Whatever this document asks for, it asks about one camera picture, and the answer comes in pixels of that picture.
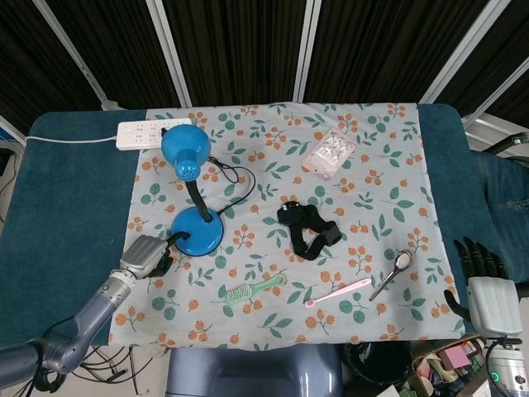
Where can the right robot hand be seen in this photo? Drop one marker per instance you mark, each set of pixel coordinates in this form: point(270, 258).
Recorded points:
point(492, 306)

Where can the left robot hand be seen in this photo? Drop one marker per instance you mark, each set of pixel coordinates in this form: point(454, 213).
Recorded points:
point(144, 256)

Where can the blue desk lamp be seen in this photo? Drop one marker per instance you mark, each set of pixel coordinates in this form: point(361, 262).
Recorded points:
point(202, 236)

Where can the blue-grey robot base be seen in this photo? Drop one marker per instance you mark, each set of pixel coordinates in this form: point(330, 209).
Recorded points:
point(248, 372)

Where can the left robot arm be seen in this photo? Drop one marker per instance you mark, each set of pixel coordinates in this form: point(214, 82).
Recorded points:
point(95, 308)

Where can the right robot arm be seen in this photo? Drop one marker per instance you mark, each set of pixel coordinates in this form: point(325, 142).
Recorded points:
point(510, 368)

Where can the cardboard box of clutter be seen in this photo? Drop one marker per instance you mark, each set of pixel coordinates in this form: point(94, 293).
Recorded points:
point(450, 364)

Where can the metal spoon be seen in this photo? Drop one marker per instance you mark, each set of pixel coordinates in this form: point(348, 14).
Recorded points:
point(403, 259)

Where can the green scrub brush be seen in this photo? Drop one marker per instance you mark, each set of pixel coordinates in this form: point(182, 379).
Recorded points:
point(237, 295)

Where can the teal velvet table cover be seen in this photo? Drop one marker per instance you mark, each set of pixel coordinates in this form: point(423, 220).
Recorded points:
point(62, 198)

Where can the white power strip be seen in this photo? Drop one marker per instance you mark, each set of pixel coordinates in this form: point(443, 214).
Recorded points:
point(136, 134)

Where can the floral print tablecloth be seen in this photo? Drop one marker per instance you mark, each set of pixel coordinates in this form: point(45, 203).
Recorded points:
point(264, 297)

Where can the black waste bin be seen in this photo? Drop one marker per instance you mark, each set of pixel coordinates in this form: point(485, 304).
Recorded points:
point(376, 368)

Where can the pink toothbrush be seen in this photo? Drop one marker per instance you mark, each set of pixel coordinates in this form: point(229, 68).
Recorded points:
point(339, 291)

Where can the clear plastic blister pack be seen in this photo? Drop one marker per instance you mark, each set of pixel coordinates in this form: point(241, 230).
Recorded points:
point(330, 153)

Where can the dark pleated curtain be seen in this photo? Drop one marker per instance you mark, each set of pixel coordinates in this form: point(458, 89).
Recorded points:
point(248, 45)

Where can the white metal frame post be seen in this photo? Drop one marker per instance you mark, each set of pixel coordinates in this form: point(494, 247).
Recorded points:
point(308, 49)
point(467, 49)
point(169, 49)
point(496, 93)
point(78, 58)

